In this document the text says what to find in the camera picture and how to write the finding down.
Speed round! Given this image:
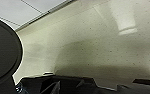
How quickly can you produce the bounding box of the white narrow drawer unit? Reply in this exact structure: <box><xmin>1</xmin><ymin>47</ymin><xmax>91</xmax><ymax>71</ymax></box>
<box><xmin>0</xmin><ymin>0</ymin><xmax>74</xmax><ymax>32</ymax></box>

